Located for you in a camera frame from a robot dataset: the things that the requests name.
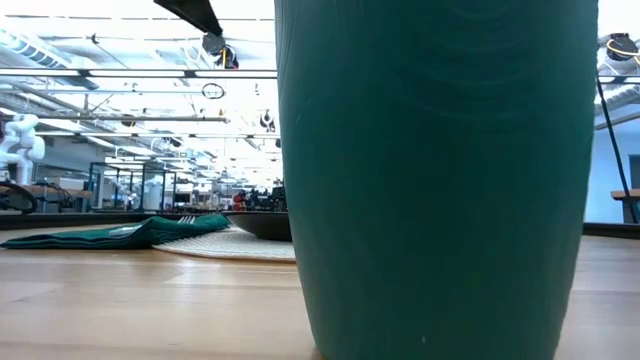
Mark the black aluminium table frame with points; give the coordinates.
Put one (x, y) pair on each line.
(50, 220)

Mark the wooden background bench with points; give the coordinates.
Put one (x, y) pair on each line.
(75, 192)

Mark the dark green napkin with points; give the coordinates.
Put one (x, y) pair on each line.
(100, 239)

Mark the teal and cream patterned plate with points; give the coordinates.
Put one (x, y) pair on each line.
(265, 227)

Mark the red background equipment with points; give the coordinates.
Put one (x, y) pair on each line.
(242, 202)

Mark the white round plate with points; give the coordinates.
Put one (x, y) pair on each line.
(225, 247)

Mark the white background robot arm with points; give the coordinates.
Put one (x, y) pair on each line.
(22, 145)

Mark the black hanging device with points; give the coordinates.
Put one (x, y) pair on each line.
(217, 47)

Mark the black overhead beam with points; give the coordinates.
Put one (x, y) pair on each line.
(192, 15)

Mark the wooden background table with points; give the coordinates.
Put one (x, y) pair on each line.
(625, 194)

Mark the dark green cup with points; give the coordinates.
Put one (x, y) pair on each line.
(435, 175)

